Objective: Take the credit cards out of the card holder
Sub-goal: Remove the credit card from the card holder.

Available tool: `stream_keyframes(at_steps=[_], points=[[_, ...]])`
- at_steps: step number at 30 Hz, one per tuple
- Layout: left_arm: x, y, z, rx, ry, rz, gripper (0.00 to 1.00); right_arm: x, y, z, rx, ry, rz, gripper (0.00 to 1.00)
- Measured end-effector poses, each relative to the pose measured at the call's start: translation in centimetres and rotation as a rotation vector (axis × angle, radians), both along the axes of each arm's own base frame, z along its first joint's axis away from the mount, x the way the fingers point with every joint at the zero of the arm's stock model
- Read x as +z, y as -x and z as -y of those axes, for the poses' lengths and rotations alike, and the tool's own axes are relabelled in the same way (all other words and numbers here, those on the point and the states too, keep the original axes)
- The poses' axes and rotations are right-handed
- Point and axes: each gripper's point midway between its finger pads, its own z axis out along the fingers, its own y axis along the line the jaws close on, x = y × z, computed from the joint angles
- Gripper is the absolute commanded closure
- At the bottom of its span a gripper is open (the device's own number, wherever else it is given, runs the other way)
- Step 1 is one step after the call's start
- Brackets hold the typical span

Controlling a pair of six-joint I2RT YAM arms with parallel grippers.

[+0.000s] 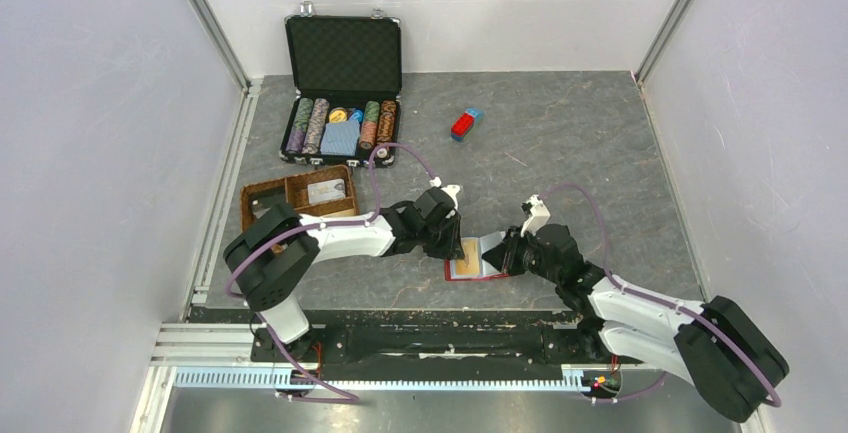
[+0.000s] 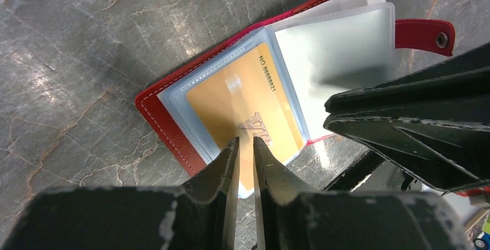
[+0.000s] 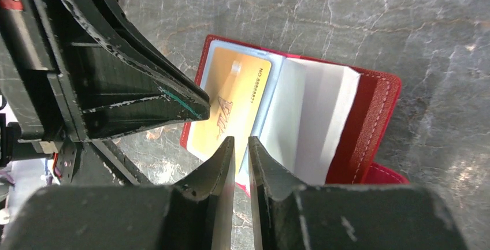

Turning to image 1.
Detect grey card in basket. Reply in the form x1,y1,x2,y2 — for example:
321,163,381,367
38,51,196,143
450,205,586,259
306,178,347,205

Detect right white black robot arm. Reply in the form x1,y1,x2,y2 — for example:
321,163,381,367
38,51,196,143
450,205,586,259
481,224,790,423

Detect green purple chip stack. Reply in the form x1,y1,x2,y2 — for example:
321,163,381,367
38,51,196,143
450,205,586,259
285,98,314,154

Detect dark card in basket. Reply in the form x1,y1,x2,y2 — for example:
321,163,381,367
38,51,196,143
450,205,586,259
250,190,286,218

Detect red blue toy brick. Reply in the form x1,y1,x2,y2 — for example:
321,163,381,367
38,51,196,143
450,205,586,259
450,108,484,142

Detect orange VIP card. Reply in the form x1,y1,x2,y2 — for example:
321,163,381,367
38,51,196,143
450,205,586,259
450,238,483,280

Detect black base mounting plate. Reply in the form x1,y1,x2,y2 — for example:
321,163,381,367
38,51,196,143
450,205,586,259
286,310,612,381

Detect grey purple chip stack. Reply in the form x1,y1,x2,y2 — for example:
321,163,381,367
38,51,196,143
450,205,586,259
301,98,329,154

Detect red leather card holder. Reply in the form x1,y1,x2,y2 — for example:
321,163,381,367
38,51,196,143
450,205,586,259
444,232,507,282

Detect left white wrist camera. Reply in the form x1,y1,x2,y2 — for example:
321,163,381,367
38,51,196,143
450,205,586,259
429,177,461,210

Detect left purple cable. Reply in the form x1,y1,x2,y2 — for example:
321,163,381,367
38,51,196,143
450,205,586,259
223,142,442,406

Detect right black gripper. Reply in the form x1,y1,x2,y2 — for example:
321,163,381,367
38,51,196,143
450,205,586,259
481,226,561,285

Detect black poker chip case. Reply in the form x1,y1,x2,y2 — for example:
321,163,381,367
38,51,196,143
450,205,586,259
278,15,403,168

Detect brown orange chip stack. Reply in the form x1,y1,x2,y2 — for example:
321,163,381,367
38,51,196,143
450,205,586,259
375,100,397,158

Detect blue playing card deck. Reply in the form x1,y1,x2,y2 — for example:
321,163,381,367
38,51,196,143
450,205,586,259
320,120,360,156

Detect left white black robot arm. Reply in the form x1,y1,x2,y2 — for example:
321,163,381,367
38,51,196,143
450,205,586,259
223,184,463,361

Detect yellow dealer button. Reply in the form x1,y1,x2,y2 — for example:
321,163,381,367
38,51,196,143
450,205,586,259
328,107,349,123

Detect white toothed cable rail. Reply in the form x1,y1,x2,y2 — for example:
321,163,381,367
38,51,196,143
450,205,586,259
173,366,590,393

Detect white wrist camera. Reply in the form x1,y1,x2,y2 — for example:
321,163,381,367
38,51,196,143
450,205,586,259
429,177,461,210
520,195,551,236

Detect brown woven divided basket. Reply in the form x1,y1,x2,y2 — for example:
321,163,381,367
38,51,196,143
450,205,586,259
240,165,360,231

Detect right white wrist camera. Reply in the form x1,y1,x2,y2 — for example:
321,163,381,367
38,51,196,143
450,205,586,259
520,195,551,236

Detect green red chip stack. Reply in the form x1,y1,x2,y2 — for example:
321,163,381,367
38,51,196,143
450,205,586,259
359,101,380,150

